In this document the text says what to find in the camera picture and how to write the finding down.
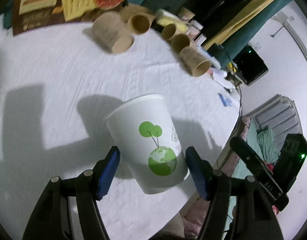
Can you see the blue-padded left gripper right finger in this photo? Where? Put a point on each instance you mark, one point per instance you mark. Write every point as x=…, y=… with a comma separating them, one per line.
x=254, y=217

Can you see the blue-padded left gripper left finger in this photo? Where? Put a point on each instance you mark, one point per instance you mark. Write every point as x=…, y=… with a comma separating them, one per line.
x=51, y=217

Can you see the white paper cup green print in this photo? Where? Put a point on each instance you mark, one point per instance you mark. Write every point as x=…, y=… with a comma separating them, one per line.
x=144, y=132

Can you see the grey padded headboard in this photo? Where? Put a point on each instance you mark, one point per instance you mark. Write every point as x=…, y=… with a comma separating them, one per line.
x=281, y=115

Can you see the blue white card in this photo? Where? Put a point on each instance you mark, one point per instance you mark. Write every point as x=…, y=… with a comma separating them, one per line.
x=227, y=102

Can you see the black computer monitor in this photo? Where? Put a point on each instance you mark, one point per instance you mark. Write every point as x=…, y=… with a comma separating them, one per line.
x=250, y=66

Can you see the white tube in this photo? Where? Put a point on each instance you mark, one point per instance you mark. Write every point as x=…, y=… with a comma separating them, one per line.
x=220, y=77

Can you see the teal curtain right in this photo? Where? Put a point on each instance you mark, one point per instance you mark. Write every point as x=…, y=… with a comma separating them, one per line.
x=228, y=50

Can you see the white power strip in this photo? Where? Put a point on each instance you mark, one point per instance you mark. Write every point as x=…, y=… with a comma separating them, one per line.
x=215, y=63

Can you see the kraft paper cup right front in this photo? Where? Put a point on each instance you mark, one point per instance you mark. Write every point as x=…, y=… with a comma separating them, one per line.
x=196, y=64

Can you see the white air conditioner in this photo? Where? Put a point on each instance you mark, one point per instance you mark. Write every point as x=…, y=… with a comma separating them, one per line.
x=284, y=20

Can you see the kraft paper cup middle right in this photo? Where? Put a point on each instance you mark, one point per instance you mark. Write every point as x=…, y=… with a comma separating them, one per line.
x=180, y=41

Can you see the glass jar white lid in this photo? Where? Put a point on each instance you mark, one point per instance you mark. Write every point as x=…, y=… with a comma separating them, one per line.
x=194, y=30

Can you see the kraft paper cup back right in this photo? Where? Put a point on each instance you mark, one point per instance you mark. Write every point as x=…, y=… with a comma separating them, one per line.
x=169, y=32

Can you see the upright kraft cup back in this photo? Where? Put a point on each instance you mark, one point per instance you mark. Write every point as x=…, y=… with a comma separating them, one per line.
x=185, y=14

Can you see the yellow curtain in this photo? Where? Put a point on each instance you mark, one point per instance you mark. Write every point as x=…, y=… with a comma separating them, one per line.
x=251, y=10

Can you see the yellow tissue box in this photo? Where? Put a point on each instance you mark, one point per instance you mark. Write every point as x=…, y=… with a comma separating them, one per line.
x=164, y=18

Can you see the kraft paper cup by bowl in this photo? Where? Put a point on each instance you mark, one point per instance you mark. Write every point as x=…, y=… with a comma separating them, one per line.
x=140, y=23

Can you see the brown cracker box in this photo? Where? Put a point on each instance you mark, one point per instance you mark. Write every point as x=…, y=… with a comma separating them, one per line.
x=32, y=14

